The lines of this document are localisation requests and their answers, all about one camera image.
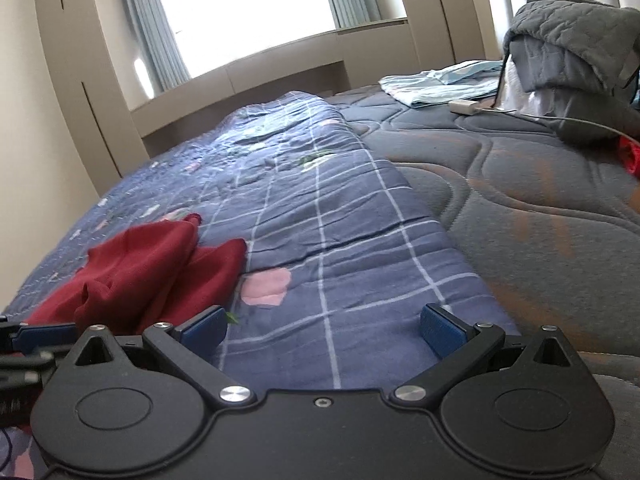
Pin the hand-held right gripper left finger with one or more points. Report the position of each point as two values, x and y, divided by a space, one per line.
202 327

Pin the blue checked printed blanket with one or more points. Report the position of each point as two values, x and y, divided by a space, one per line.
350 240

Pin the grey quilted comforter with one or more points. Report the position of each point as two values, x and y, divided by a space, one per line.
575 35

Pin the window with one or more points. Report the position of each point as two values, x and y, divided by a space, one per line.
250 5

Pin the grey quilted mattress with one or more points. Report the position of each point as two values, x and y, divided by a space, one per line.
525 210

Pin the red garment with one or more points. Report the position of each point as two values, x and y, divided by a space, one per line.
140 265

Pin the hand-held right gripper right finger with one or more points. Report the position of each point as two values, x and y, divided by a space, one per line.
441 331

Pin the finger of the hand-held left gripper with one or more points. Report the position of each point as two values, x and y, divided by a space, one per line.
22 366
40 335

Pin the white charger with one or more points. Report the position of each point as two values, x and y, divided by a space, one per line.
462 107

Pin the dark grey pillow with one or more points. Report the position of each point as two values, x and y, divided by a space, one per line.
595 116

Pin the beige window bench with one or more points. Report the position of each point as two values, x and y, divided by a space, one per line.
240 80

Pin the light blue folded cloth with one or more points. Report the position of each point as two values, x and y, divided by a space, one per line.
435 87

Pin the small red object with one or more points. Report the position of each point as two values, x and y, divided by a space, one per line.
631 154

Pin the white cloth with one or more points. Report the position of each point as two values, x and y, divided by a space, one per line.
537 100

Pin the beige wardrobe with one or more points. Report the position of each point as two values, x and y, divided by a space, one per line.
425 20
65 85

